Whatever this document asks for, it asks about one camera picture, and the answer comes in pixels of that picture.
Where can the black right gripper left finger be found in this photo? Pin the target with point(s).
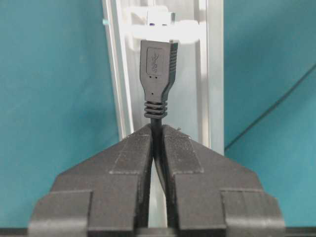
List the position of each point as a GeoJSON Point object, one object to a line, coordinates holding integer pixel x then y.
{"type": "Point", "coordinates": [107, 195]}

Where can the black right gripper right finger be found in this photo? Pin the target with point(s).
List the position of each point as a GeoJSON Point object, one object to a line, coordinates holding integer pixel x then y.
{"type": "Point", "coordinates": [210, 195]}

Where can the aluminium extrusion rail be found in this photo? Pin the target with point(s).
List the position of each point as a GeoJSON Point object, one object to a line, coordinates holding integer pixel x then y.
{"type": "Point", "coordinates": [171, 52]}

